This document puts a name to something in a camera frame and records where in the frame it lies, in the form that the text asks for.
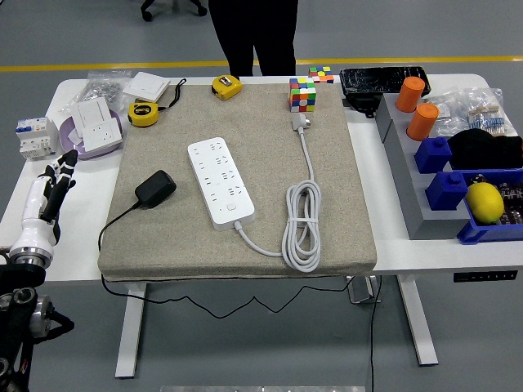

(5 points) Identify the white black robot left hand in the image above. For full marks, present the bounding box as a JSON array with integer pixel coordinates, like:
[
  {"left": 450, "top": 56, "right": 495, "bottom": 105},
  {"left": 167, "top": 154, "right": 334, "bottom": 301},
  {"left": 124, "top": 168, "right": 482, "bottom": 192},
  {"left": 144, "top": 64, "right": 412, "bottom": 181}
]
[{"left": 8, "top": 149, "right": 78, "bottom": 258}]

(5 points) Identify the black plug adapter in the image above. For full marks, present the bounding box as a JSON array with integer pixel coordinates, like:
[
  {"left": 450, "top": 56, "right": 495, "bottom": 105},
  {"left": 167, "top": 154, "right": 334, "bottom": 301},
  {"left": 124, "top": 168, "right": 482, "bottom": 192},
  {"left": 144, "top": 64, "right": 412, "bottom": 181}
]
[{"left": 134, "top": 169, "right": 178, "bottom": 210}]

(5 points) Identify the white power strip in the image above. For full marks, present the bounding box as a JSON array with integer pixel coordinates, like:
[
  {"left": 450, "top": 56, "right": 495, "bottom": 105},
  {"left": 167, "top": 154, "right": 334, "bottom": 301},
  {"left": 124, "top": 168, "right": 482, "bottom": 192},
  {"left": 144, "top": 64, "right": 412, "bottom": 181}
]
[{"left": 186, "top": 136, "right": 255, "bottom": 232}]

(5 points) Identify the white blue circuit breaker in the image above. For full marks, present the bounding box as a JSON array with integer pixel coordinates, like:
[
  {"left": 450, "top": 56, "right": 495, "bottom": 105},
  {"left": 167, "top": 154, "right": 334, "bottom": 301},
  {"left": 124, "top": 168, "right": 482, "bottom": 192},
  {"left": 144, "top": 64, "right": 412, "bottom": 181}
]
[{"left": 15, "top": 116, "right": 60, "bottom": 163}]

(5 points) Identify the purple bowl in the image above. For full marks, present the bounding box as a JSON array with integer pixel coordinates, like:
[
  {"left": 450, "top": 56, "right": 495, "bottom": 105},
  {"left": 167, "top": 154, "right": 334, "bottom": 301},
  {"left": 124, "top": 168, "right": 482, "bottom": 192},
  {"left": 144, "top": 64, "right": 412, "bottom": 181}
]
[{"left": 59, "top": 108, "right": 124, "bottom": 161}]

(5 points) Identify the clear bag of screws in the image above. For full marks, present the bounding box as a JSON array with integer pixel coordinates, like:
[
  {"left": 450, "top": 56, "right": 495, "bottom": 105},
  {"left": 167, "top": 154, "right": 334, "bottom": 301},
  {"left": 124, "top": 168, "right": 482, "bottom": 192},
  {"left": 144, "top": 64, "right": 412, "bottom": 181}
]
[{"left": 59, "top": 69, "right": 134, "bottom": 115}]

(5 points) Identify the yellow black tape measure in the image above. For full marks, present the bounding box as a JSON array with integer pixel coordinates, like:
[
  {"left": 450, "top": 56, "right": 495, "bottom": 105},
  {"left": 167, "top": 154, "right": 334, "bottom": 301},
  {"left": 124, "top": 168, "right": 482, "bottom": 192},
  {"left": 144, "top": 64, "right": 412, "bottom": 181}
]
[{"left": 127, "top": 101, "right": 160, "bottom": 127}]

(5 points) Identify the white table leg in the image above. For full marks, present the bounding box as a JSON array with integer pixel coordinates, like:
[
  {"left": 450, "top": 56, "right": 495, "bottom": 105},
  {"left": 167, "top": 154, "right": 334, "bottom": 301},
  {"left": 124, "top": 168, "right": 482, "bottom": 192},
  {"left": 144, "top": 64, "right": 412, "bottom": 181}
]
[
  {"left": 114, "top": 281, "right": 148, "bottom": 379},
  {"left": 398, "top": 274, "right": 440, "bottom": 367}
]

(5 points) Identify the black office chair base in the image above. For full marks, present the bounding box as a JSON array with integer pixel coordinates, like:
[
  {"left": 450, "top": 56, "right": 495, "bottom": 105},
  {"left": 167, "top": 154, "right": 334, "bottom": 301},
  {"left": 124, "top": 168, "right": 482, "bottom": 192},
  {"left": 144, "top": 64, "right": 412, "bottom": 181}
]
[{"left": 141, "top": 0, "right": 208, "bottom": 22}]

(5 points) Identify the yellow tape measure orange label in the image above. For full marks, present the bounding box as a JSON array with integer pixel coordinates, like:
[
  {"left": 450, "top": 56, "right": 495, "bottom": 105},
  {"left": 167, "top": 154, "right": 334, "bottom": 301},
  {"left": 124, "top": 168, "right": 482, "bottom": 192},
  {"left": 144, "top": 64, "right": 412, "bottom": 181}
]
[{"left": 211, "top": 74, "right": 243, "bottom": 100}]

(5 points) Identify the grey-brown mat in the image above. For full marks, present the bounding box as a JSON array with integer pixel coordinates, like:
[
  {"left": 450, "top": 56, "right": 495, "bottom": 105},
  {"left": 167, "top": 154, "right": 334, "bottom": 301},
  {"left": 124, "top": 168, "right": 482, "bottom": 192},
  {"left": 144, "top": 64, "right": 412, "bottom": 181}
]
[{"left": 97, "top": 83, "right": 378, "bottom": 283}]

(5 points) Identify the person's body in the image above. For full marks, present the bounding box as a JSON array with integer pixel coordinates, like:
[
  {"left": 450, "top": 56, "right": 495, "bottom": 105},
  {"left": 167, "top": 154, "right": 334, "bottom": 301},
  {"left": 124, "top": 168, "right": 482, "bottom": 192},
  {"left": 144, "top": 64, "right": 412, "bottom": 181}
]
[{"left": 208, "top": 0, "right": 299, "bottom": 78}]

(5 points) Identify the large colourful puzzle cube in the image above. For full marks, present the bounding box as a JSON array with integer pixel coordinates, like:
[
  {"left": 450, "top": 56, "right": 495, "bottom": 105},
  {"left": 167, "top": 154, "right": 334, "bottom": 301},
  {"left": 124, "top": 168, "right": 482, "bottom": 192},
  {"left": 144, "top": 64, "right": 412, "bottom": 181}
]
[{"left": 288, "top": 77, "right": 319, "bottom": 114}]

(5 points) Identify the small colourful puzzle cube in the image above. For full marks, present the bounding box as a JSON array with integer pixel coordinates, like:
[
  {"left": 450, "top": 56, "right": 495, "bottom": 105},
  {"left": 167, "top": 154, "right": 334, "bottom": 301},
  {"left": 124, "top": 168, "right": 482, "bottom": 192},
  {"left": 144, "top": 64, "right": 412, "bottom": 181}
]
[{"left": 308, "top": 66, "right": 335, "bottom": 85}]

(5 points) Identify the grey metal box under table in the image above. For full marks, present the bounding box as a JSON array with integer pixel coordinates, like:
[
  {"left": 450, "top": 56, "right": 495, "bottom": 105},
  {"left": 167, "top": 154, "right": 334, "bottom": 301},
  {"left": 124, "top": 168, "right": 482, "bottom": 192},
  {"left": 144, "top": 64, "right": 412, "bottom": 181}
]
[{"left": 346, "top": 275, "right": 381, "bottom": 305}]

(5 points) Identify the black plastic tray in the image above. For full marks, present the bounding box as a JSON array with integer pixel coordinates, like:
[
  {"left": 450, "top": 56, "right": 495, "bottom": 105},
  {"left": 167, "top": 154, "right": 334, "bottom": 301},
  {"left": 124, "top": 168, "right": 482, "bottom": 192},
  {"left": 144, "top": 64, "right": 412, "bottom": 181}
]
[{"left": 339, "top": 65, "right": 432, "bottom": 99}]

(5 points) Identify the grey stepped block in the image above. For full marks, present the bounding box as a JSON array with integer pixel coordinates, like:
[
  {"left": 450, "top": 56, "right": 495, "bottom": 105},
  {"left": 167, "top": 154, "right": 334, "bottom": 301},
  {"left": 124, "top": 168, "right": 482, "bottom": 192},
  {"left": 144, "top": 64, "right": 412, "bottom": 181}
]
[{"left": 374, "top": 92, "right": 471, "bottom": 241}]

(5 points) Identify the orange cylinder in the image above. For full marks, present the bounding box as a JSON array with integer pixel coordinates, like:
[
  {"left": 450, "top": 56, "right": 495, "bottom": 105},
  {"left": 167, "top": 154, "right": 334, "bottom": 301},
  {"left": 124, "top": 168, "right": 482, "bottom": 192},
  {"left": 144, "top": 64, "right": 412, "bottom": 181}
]
[
  {"left": 406, "top": 102, "right": 440, "bottom": 142},
  {"left": 395, "top": 77, "right": 427, "bottom": 114}
]

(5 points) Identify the blue block with knob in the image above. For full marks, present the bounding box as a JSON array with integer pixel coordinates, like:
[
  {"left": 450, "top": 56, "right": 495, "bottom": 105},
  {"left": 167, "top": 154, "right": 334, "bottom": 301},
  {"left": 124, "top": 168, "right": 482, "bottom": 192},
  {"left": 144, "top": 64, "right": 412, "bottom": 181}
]
[
  {"left": 414, "top": 136, "right": 454, "bottom": 175},
  {"left": 424, "top": 171, "right": 469, "bottom": 212}
]

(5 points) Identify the clear bag of white parts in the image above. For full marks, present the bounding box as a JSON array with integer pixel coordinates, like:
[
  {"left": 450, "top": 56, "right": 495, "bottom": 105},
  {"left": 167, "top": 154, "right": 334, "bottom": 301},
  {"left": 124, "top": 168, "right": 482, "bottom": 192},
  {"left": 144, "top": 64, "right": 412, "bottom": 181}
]
[{"left": 428, "top": 96, "right": 471, "bottom": 138}]

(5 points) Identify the yellow lemon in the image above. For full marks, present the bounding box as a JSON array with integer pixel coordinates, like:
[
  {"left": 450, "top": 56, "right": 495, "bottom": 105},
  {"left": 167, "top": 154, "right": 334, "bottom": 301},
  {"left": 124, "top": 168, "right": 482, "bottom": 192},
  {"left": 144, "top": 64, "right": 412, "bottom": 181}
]
[{"left": 465, "top": 182, "right": 506, "bottom": 225}]

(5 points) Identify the black cloth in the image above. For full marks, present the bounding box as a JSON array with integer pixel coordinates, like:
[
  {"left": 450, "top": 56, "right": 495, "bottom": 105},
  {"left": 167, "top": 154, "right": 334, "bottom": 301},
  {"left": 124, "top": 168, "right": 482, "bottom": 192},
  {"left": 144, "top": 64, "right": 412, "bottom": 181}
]
[{"left": 447, "top": 128, "right": 523, "bottom": 172}]

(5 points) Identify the black table control panel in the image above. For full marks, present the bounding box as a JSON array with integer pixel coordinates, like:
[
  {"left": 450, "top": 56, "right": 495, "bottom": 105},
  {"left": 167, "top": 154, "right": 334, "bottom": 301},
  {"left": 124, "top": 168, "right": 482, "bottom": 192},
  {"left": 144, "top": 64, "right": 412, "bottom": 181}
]
[{"left": 452, "top": 269, "right": 519, "bottom": 283}]

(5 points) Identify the blue plastic bin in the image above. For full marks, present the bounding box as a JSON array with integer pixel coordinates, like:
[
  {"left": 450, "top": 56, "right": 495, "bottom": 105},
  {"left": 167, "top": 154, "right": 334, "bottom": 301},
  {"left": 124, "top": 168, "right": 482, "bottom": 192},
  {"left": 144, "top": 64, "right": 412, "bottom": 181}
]
[{"left": 456, "top": 167, "right": 523, "bottom": 246}]

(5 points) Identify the clear bag of resistors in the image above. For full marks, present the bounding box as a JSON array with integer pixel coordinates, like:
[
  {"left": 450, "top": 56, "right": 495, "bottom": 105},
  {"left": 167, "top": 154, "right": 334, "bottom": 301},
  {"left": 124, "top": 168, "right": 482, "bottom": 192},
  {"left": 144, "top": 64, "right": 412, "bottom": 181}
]
[{"left": 465, "top": 87, "right": 518, "bottom": 138}]

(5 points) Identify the white wall socket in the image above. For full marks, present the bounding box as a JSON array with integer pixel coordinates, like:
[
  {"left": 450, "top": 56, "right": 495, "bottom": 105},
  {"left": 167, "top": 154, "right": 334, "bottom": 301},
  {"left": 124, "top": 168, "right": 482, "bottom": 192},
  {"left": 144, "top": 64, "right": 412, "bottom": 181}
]
[{"left": 79, "top": 118, "right": 124, "bottom": 153}]

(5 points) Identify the white switch panel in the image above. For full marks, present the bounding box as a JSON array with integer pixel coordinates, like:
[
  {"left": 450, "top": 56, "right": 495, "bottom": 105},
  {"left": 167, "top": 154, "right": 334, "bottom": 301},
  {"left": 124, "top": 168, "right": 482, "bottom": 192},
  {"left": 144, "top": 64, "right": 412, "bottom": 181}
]
[{"left": 76, "top": 96, "right": 115, "bottom": 130}]

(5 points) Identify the white flat switch plate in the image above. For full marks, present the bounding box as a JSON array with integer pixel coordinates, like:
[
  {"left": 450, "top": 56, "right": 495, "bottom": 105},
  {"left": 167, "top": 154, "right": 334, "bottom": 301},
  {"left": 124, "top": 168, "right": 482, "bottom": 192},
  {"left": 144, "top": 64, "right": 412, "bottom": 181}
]
[{"left": 122, "top": 71, "right": 172, "bottom": 103}]

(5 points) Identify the black tape measure strap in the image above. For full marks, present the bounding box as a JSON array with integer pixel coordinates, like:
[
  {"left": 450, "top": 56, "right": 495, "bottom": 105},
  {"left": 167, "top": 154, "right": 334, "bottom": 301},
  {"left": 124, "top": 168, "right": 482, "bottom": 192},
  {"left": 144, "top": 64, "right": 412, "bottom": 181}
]
[{"left": 157, "top": 78, "right": 188, "bottom": 111}]

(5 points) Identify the thin black adapter cord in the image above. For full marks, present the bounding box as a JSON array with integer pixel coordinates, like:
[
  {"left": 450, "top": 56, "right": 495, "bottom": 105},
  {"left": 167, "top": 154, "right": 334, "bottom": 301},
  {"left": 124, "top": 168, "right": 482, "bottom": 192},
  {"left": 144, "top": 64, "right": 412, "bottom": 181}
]
[{"left": 97, "top": 202, "right": 352, "bottom": 319}]

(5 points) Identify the white power strip cord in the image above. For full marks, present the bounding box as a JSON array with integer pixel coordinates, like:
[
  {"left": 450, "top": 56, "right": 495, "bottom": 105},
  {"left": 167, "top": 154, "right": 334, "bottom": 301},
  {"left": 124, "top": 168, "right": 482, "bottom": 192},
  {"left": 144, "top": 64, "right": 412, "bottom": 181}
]
[{"left": 232, "top": 113, "right": 323, "bottom": 274}]

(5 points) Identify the black hanging power cable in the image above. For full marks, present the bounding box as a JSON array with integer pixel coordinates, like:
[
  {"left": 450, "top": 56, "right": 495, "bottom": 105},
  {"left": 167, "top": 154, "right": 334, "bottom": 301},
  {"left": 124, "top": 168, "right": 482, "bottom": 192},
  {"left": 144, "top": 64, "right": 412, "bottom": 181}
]
[{"left": 369, "top": 275, "right": 383, "bottom": 392}]

